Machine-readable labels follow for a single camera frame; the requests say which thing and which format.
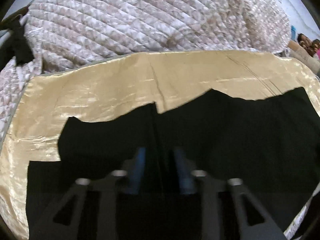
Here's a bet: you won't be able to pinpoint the dark clothes pile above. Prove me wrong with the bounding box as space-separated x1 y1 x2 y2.
1 6 34 70

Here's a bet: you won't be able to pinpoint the golden satin bedsheet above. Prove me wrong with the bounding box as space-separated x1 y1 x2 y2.
1 50 319 239

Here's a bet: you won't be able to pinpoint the black pants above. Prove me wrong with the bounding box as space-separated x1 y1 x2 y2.
26 87 319 239

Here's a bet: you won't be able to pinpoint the quilted floral comforter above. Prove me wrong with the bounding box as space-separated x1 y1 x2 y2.
1 0 291 129

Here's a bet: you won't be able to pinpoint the wall picture with faces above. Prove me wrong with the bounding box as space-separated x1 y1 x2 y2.
287 26 320 73

